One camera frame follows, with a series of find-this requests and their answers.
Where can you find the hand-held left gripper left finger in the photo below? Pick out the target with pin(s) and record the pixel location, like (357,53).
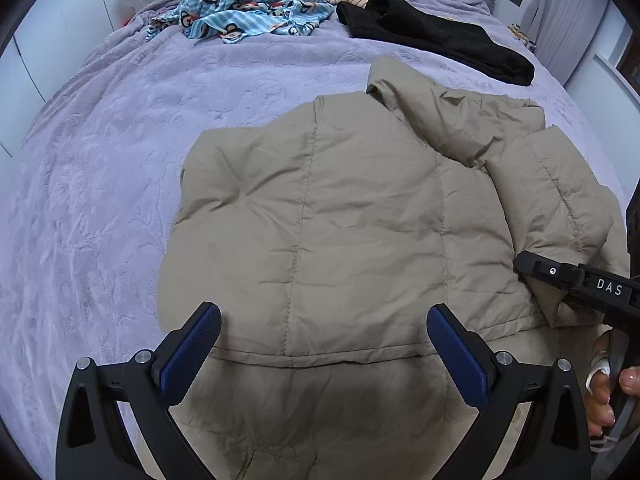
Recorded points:
(192,347)

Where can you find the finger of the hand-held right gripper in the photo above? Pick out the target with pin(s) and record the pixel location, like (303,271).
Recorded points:
(542,270)

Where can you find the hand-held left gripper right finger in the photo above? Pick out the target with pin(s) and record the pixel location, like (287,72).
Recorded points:
(457,355)

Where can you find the beige puffer jacket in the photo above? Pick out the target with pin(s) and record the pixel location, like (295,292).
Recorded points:
(350,240)

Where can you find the person's right hand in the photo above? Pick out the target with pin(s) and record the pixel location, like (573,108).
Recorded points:
(600,400)

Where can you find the person's dark clothing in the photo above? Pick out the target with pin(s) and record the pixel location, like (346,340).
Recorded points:
(634,240)

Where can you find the lavender fleece blanket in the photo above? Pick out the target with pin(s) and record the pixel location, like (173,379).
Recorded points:
(100,185)

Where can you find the small colourful trinkets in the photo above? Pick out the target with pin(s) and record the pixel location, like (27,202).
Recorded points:
(524,35)

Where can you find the lavender pleated curtain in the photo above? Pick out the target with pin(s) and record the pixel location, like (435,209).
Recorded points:
(565,20)

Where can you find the black garment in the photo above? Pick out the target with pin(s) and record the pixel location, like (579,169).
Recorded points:
(440,35)

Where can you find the white wardrobe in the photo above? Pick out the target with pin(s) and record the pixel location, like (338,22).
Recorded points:
(45,45)

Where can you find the blue monkey print cloth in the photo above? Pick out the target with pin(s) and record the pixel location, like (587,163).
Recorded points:
(240,7)

